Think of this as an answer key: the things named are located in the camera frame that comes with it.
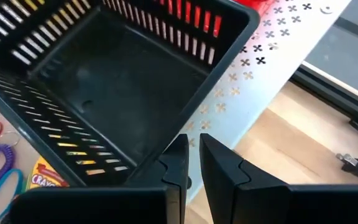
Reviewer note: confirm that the black plastic basket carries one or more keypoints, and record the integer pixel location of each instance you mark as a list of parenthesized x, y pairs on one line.
[(120, 87)]

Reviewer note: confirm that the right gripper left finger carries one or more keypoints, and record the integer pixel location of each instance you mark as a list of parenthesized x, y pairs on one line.
[(104, 205)]

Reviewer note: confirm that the crayon box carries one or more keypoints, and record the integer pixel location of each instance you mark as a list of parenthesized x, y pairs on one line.
[(42, 179)]

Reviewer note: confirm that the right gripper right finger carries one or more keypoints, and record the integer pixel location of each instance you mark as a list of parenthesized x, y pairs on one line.
[(259, 202)]

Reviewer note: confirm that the thin blue rubber band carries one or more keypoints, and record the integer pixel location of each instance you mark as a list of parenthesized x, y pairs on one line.
[(21, 180)]

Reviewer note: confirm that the red plastic basket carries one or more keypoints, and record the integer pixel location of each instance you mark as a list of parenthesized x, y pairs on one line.
[(253, 4)]

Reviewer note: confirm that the white perforated metal shelf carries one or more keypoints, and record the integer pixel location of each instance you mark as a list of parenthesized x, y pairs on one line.
[(259, 77)]

